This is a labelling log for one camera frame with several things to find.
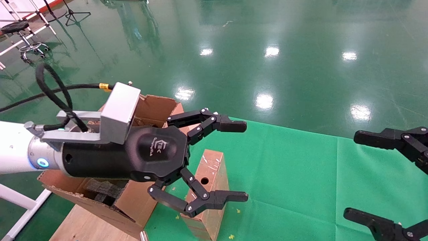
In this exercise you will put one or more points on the large open cardboard carton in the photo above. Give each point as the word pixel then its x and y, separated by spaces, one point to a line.
pixel 133 201

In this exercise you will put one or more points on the white table leg frame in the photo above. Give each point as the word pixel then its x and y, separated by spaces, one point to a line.
pixel 20 201

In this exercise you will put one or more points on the white metal rack frame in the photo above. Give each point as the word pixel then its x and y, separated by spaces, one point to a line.
pixel 50 28

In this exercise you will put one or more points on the black foam insert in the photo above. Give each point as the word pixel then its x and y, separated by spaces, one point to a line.
pixel 103 189

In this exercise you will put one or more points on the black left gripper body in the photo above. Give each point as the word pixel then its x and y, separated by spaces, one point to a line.
pixel 150 154

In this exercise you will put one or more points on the small taped cardboard box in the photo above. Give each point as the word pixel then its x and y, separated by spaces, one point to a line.
pixel 214 167

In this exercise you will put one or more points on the black wheeled stool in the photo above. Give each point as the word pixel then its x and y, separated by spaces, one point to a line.
pixel 15 26

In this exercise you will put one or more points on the green table cloth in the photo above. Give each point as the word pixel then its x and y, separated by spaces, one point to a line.
pixel 294 184

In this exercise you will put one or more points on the black round stand base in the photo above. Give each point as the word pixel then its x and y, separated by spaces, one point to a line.
pixel 58 14

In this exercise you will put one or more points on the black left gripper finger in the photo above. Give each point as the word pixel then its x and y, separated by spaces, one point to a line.
pixel 214 199
pixel 230 125

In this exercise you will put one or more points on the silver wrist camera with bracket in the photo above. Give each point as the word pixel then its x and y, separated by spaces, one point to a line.
pixel 118 110

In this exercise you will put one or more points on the black tripod stand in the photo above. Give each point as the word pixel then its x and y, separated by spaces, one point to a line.
pixel 72 15

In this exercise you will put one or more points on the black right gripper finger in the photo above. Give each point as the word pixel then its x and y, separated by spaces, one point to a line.
pixel 384 137
pixel 381 226

